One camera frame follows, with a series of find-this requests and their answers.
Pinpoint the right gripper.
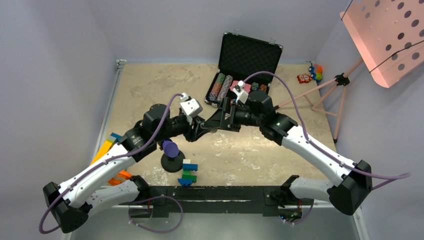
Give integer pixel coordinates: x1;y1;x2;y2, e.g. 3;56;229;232
204;97;263;133

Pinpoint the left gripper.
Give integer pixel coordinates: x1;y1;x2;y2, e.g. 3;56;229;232
154;114;210;142

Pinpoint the black aluminium poker case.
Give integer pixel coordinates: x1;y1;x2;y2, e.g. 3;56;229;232
204;32;284;107

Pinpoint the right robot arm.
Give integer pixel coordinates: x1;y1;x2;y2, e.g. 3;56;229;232
203;91;372;216

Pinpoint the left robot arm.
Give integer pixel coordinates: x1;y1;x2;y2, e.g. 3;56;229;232
43;100;216;234

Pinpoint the red toy card pack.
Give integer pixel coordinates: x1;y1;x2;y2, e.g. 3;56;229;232
296;73;313;84

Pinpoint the purple handheld massager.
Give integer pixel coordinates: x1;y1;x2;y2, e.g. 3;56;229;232
161;139;180;158

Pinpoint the green and red chip row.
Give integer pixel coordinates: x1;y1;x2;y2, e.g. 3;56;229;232
208;73;226;101

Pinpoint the pink playing card deck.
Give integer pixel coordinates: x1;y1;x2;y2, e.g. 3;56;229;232
230;80;239;90

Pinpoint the dark green chip stack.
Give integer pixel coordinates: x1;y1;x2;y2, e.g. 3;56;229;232
250;82;260;92

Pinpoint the orange and black chip row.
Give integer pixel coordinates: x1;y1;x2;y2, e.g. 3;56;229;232
258;84;268;92

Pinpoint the blue green toy brick stack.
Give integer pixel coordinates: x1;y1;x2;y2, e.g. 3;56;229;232
178;159;198;187

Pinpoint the light blue toy brick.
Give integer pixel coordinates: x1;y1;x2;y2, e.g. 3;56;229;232
107;132;121;142

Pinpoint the black base bar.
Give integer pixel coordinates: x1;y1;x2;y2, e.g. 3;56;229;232
129;186;313;218

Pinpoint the orange toy piece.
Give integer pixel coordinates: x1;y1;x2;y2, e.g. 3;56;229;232
107;170;133;186

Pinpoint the colourful toy car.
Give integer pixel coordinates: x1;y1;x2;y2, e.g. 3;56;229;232
308;63;323;82

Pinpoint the pink music stand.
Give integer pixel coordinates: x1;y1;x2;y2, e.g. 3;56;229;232
278;0;424;144

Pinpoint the aluminium table frame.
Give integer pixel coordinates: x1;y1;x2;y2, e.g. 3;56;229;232
59;58;370;240

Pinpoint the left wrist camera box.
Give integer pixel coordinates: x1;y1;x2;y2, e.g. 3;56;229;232
180;92;203;125

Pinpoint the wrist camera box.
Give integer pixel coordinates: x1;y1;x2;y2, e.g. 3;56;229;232
180;92;203;125
231;80;249;104

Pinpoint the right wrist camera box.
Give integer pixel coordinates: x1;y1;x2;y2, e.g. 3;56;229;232
231;80;249;104

